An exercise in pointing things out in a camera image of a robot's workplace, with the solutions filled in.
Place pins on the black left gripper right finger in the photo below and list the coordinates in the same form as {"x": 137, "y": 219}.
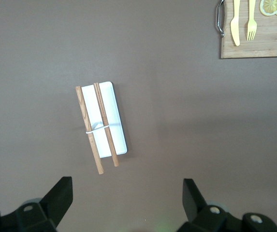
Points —
{"x": 196, "y": 205}

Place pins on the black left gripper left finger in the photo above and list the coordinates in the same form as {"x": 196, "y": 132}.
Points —
{"x": 53, "y": 210}

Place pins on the brown wooden chopstick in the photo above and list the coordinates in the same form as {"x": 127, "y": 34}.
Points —
{"x": 87, "y": 123}
{"x": 105, "y": 123}

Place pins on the white rectangular tray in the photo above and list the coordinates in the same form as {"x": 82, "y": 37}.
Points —
{"x": 111, "y": 116}

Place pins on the bamboo cutting board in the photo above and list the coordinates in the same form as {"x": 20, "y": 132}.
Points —
{"x": 268, "y": 46}

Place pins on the yellow plastic knife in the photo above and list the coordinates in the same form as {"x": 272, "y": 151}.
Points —
{"x": 235, "y": 26}

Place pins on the yellow plastic fork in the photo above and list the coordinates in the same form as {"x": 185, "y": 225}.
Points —
{"x": 251, "y": 26}

